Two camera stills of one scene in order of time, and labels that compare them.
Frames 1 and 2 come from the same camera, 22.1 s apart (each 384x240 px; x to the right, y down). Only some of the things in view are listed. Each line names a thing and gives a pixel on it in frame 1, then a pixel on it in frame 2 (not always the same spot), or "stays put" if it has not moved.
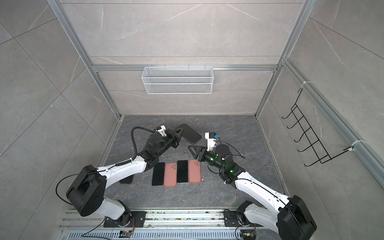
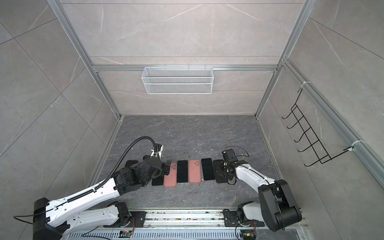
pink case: x=194 y=171 stays put
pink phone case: x=170 y=174 stays put
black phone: x=182 y=171 stays put
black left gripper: x=170 y=133 to x=164 y=171
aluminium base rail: x=164 y=225 stays put
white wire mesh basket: x=178 y=80 stays put
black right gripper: x=201 y=150 to x=221 y=164
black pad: x=190 y=134 to x=207 y=169
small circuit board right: x=248 y=234 stays put
